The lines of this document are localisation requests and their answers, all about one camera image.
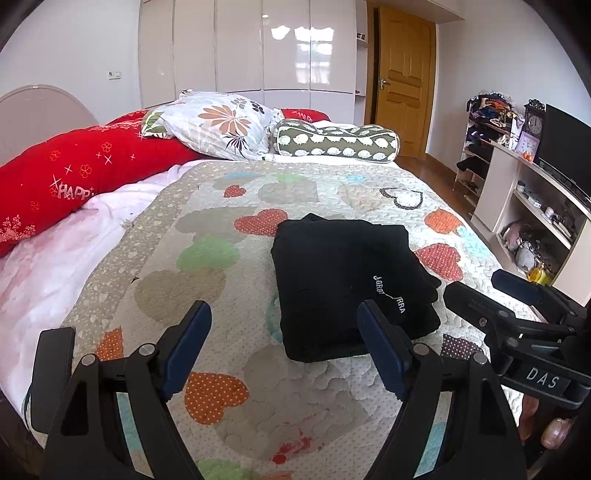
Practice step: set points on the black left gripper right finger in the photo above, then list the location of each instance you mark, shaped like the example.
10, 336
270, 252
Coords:
454, 422

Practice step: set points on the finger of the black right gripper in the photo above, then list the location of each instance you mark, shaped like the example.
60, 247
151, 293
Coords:
554, 306
499, 324

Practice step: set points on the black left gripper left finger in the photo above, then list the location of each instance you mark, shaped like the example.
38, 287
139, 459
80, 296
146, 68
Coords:
113, 421

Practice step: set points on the black pants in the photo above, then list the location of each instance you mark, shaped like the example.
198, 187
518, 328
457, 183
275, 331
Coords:
326, 268

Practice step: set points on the right hand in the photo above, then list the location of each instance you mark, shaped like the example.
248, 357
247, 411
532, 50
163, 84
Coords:
532, 422

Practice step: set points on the white shelf unit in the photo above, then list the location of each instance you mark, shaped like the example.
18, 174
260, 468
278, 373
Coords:
518, 190

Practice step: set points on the black smartphone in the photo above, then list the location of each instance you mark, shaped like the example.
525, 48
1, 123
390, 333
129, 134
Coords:
51, 373

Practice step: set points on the heart patterned quilt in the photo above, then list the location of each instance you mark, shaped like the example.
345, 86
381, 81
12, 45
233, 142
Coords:
247, 411

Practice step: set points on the black television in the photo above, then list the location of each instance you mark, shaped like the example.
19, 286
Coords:
564, 151

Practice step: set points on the white pink bed sheet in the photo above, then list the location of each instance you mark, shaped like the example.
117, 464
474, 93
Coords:
42, 277

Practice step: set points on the black table clock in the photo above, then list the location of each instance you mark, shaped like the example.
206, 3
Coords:
535, 112

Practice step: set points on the shoe rack with clothes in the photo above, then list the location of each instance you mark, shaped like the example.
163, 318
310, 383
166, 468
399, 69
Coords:
490, 116

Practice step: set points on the red long pillow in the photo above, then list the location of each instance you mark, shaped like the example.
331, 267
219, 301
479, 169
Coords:
54, 178

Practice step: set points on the green white patterned bolster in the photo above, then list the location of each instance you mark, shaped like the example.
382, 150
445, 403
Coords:
298, 138

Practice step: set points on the wooden door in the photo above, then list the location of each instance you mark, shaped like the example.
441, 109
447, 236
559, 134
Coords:
401, 75

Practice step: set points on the white wardrobe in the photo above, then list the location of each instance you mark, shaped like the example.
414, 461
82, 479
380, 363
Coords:
284, 54

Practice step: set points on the floral white pillow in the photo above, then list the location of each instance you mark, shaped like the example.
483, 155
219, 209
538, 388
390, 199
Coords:
221, 125

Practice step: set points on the pink headboard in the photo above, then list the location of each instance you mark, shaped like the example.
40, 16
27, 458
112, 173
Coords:
34, 113

